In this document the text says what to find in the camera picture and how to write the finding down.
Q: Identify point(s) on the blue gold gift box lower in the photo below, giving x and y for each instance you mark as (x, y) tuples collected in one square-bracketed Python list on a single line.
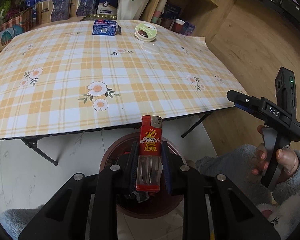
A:
[(52, 10)]

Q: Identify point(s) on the wooden shelf unit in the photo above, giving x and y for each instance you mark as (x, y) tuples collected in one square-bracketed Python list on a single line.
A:
[(207, 15)]

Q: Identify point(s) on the red paper cup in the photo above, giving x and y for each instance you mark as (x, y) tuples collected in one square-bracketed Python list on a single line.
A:
[(178, 25)]

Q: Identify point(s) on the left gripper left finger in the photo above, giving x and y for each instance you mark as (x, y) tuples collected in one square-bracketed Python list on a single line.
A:
[(85, 207)]

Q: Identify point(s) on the clear round plastic lid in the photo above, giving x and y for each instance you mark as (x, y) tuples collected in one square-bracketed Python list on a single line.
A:
[(150, 47)]

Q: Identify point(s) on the blue gold gift box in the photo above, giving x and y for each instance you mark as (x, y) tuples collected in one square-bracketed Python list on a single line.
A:
[(52, 10), (82, 7)]

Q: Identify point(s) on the red lighter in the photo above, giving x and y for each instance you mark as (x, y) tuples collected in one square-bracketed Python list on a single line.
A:
[(150, 152)]

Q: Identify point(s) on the small blue playing card box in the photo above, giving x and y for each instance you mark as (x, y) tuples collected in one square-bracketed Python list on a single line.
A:
[(106, 28)]

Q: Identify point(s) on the right fuzzy blue sleeve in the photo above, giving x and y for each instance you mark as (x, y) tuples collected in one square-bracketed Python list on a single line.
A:
[(242, 165)]

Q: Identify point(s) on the black folding table frame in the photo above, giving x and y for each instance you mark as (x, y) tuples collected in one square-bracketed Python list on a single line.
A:
[(88, 148)]

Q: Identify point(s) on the yellow plaid floral tablecloth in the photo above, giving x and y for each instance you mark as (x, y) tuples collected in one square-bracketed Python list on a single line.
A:
[(63, 78)]

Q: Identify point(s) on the blue white milk box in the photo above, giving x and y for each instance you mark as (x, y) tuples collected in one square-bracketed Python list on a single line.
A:
[(107, 7)]

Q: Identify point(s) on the brown round trash bin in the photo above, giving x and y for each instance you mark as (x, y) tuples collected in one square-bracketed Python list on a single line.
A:
[(146, 197)]

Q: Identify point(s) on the left fuzzy blue sleeve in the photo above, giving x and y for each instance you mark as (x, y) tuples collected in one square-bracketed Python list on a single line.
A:
[(15, 220)]

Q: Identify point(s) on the white flower vase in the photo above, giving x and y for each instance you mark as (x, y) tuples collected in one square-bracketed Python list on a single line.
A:
[(130, 10)]

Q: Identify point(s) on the fuzzy blue sleeve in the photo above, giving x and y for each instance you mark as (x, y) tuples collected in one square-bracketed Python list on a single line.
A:
[(242, 165), (15, 220)]

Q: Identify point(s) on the dark patterned tray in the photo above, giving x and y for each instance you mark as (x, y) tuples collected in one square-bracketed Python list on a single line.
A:
[(96, 17)]

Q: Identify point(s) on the right hand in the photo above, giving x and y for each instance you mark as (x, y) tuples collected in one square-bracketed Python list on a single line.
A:
[(277, 159)]

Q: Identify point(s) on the blue gold gift box right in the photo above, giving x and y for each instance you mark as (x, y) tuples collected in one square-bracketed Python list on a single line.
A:
[(82, 7)]

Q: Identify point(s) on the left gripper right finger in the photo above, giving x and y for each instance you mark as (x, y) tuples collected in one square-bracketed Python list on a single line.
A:
[(214, 207)]

